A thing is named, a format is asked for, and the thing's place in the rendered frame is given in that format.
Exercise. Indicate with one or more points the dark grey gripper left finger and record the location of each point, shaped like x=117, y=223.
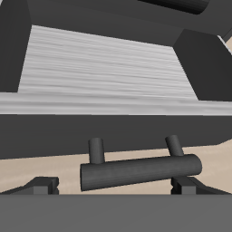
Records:
x=42, y=185

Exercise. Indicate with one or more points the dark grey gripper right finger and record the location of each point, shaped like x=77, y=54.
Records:
x=187, y=187

